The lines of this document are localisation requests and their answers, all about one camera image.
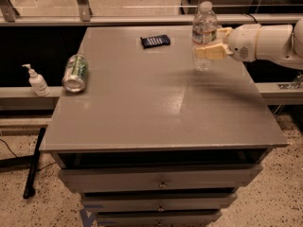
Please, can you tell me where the metal window railing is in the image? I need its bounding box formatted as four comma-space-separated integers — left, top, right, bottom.
0, 0, 303, 26

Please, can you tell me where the black floor stand leg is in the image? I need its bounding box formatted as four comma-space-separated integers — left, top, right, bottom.
23, 128, 46, 200

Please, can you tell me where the white pump lotion bottle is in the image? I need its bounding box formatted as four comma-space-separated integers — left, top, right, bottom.
23, 64, 50, 96

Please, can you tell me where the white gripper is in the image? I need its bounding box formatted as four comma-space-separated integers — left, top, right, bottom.
193, 24, 261, 61

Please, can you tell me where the green aluminium soda can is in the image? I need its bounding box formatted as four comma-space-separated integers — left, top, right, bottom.
62, 54, 88, 93

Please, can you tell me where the grey drawer cabinet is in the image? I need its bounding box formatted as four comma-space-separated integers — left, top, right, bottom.
41, 26, 287, 227

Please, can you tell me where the clear plastic water bottle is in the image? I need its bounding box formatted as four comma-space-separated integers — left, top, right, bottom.
192, 1, 218, 72

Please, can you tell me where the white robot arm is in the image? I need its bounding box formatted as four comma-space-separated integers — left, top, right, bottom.
193, 20, 303, 70

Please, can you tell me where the black floor cable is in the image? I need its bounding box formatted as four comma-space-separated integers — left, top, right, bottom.
0, 138, 20, 159

